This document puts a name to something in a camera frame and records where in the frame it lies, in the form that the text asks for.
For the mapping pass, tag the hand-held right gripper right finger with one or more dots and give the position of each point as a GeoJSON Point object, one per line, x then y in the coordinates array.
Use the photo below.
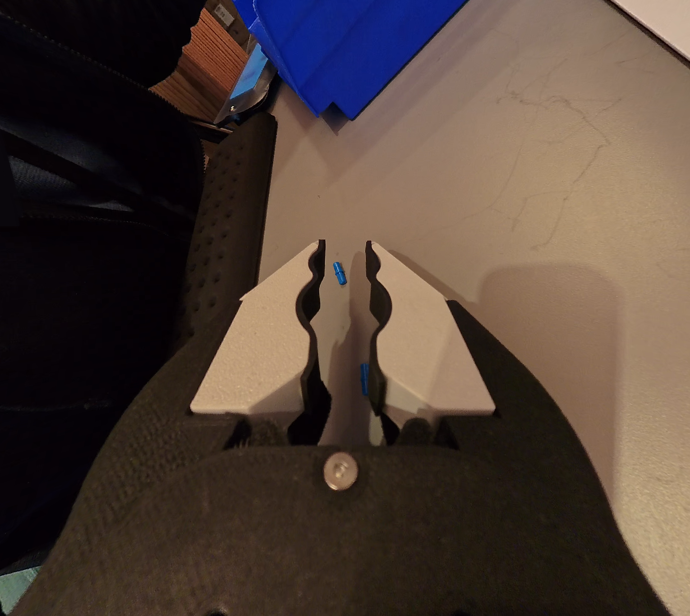
{"type": "Point", "coordinates": [429, 357]}

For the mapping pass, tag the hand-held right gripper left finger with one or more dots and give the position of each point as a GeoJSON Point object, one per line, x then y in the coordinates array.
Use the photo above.
{"type": "Point", "coordinates": [259, 357]}

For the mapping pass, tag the blue connector pin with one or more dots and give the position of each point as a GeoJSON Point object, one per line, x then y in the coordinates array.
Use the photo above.
{"type": "Point", "coordinates": [339, 272]}
{"type": "Point", "coordinates": [365, 379]}

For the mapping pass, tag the blue tagged parts bin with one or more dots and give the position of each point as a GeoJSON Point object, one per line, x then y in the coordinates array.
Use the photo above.
{"type": "Point", "coordinates": [366, 17]}

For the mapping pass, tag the black perforated board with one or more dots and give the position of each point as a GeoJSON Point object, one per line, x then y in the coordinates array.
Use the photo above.
{"type": "Point", "coordinates": [234, 228]}

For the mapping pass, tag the metal clamp plate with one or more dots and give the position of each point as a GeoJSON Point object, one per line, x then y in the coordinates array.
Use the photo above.
{"type": "Point", "coordinates": [248, 87]}

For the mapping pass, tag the wooden slatted panel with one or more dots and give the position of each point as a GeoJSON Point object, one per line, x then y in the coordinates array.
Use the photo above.
{"type": "Point", "coordinates": [210, 66]}

